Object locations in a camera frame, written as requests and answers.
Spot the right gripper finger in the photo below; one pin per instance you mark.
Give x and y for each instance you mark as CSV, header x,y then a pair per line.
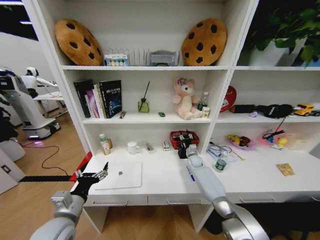
x,y
189,136
182,138

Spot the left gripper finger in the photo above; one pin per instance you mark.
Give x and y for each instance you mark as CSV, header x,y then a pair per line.
x,y
78,173
103,173

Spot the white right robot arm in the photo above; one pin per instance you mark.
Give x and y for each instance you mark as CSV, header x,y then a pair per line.
x,y
207,180

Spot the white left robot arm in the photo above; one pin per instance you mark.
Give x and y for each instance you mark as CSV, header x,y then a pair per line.
x,y
62,220

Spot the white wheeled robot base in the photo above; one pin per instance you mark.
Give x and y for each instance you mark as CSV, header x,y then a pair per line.
x,y
22,110

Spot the silver laptop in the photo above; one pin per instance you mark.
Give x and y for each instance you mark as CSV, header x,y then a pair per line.
x,y
120,176

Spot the small white box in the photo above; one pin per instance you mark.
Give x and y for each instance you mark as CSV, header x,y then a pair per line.
x,y
166,146

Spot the drink bottle white cap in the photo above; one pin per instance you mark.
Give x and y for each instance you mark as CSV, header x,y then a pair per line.
x,y
105,146

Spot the small pale yellow carton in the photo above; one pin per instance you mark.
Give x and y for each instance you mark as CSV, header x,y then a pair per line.
x,y
206,112

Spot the white drawer front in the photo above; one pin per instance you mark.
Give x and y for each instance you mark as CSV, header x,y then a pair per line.
x,y
265,198
115,200
178,200

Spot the small green toy car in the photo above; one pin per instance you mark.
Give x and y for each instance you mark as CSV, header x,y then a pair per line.
x,y
161,114

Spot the white shelf desk unit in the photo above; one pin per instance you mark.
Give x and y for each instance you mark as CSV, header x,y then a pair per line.
x,y
165,180

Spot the small clear wrapped packet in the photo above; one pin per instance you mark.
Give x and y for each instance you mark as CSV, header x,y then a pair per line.
x,y
149,146

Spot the pink plush animal toy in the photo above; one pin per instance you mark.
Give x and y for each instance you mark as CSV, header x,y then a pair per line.
x,y
186,100

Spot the white ceramic mug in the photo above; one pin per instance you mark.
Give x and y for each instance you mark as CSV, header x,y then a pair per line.
x,y
132,148

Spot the small water bottle green label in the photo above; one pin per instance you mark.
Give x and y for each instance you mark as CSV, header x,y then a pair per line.
x,y
220,163

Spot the green glass reed diffuser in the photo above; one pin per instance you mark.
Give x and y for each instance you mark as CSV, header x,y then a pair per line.
x,y
143,105

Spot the purple bowl with toys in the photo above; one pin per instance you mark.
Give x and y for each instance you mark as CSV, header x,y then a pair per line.
x,y
241,142

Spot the red round fan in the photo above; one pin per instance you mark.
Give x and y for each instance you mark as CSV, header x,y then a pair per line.
x,y
229,98

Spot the black rectangular case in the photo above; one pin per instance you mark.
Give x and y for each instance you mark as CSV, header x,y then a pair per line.
x,y
242,109

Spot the small dark brown object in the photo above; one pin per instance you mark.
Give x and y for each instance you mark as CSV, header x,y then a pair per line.
x,y
122,114

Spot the small purple object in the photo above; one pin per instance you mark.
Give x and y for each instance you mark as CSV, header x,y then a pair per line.
x,y
253,114

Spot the pink purple book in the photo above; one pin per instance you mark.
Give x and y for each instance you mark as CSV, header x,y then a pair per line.
x,y
92,105

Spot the white low cabinet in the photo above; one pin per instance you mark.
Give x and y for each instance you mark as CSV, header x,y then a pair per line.
x,y
8,165

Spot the white spine book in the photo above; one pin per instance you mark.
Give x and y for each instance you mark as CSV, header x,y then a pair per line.
x,y
98,102

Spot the thick black book blue print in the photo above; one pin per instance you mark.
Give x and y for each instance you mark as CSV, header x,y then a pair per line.
x,y
111,98

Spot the thin black book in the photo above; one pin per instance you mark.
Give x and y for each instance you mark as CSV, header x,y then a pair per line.
x,y
82,97

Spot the white background table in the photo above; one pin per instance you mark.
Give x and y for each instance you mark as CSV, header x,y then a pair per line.
x,y
51,100

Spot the pink plastic toy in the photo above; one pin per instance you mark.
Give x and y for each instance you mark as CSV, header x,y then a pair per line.
x,y
271,136

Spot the black fabric bundle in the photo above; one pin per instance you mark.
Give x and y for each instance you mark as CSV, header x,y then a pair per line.
x,y
275,110

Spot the yellow rubber duck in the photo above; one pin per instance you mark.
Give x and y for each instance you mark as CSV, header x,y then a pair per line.
x,y
281,142

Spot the brown cookie plush pillow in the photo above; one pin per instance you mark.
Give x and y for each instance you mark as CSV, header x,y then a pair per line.
x,y
75,41
203,42

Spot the box with coloured dots print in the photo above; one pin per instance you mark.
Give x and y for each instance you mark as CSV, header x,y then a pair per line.
x,y
116,60

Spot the tan patterned card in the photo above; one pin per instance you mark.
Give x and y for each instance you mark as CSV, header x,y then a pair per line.
x,y
285,169

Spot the white humanoid robot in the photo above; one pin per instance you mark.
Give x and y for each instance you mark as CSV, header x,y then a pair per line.
x,y
35,81

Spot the white plant pot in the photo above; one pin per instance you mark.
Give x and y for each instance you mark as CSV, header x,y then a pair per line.
x,y
270,55

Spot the yellow toy truck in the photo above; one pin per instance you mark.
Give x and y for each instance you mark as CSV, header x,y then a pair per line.
x,y
304,109

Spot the green potted plant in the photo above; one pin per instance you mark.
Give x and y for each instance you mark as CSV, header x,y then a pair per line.
x,y
292,22

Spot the dark window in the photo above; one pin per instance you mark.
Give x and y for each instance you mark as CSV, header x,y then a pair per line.
x,y
15,17

